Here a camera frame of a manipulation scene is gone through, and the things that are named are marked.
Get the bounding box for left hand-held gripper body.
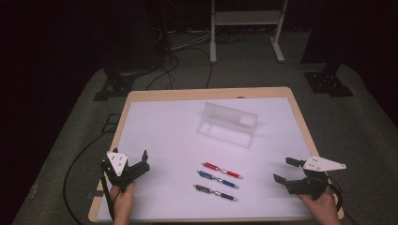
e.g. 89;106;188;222
100;151;151;192

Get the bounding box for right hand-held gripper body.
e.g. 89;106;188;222
284;156;347;201

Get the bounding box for red pen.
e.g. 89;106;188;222
201;161;244;180

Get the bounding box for blue pen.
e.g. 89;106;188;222
196;170;239;189

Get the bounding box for black pen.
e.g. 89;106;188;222
193;184;239;203

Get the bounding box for clear plastic pencil case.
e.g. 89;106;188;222
196;101;259;150

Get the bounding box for person's right hand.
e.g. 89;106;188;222
297;188;341;218

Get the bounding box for person's left hand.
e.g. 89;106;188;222
109;181;136;218

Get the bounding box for white table mat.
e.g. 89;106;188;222
97;97;314;221

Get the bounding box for black stand base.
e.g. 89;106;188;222
303;61;355;98
93;68;139;102

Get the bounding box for wooden table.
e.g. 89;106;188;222
87;86;344;224

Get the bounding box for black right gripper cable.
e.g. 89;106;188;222
328;177;345;214

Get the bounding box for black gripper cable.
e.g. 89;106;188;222
99;168;121;220
328;177;345;214

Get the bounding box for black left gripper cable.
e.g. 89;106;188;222
99;168;121;220

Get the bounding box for black floor cable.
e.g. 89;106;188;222
145;46;214;91
62;130;111;225

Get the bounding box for white floor cables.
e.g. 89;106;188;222
168;28;214;53

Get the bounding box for white metal desk frame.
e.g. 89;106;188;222
209;0;289;65

